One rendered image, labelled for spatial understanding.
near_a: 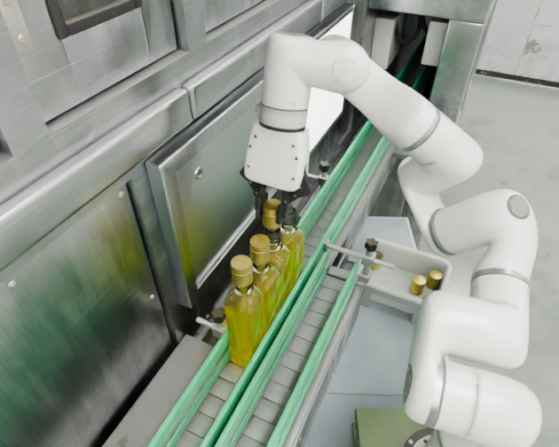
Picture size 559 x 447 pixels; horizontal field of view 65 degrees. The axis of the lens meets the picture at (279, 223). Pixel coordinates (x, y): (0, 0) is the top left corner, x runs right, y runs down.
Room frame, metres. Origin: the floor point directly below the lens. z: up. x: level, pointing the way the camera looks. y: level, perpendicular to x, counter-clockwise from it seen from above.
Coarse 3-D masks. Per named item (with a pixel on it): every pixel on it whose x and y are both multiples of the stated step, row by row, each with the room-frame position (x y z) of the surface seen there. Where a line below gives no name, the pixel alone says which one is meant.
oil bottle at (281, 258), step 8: (280, 248) 0.59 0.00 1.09; (288, 248) 0.60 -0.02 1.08; (272, 256) 0.57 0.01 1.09; (280, 256) 0.57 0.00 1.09; (288, 256) 0.59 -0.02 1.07; (280, 264) 0.56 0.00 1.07; (288, 264) 0.59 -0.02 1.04; (280, 272) 0.56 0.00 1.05; (288, 272) 0.59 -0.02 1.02; (280, 280) 0.56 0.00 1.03; (288, 280) 0.59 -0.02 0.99; (280, 288) 0.56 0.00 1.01; (288, 288) 0.60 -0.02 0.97; (280, 296) 0.56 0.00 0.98; (280, 304) 0.56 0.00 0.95
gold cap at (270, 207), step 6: (264, 204) 0.59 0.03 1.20; (270, 204) 0.59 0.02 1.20; (276, 204) 0.59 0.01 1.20; (264, 210) 0.58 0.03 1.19; (270, 210) 0.58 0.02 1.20; (276, 210) 0.58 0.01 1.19; (264, 216) 0.58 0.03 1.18; (270, 216) 0.58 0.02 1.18; (276, 216) 0.58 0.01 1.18; (264, 222) 0.58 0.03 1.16; (270, 222) 0.58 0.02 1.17; (270, 228) 0.58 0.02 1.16; (276, 228) 0.58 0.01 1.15
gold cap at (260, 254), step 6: (258, 234) 0.55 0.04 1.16; (252, 240) 0.54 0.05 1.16; (258, 240) 0.54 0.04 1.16; (264, 240) 0.54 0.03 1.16; (252, 246) 0.53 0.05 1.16; (258, 246) 0.52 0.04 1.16; (264, 246) 0.52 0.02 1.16; (252, 252) 0.53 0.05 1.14; (258, 252) 0.52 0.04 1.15; (264, 252) 0.52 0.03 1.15; (252, 258) 0.53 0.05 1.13; (258, 258) 0.52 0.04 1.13; (264, 258) 0.52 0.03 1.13; (270, 258) 0.53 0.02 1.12; (258, 264) 0.52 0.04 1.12
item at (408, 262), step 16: (384, 240) 0.87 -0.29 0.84; (384, 256) 0.85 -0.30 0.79; (400, 256) 0.84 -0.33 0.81; (416, 256) 0.82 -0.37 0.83; (432, 256) 0.81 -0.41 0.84; (384, 272) 0.81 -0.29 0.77; (400, 272) 0.81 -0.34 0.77; (416, 272) 0.81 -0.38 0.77; (448, 272) 0.75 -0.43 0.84; (384, 288) 0.70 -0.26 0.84; (400, 288) 0.76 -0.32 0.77
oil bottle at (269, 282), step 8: (272, 264) 0.55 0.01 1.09; (256, 272) 0.53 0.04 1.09; (264, 272) 0.53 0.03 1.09; (272, 272) 0.53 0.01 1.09; (256, 280) 0.51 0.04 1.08; (264, 280) 0.51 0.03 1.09; (272, 280) 0.52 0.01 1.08; (264, 288) 0.51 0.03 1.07; (272, 288) 0.52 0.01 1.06; (264, 296) 0.50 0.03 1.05; (272, 296) 0.52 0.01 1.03; (264, 304) 0.50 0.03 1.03; (272, 304) 0.52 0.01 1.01; (264, 312) 0.50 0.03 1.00; (272, 312) 0.52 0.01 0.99; (272, 320) 0.52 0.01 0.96
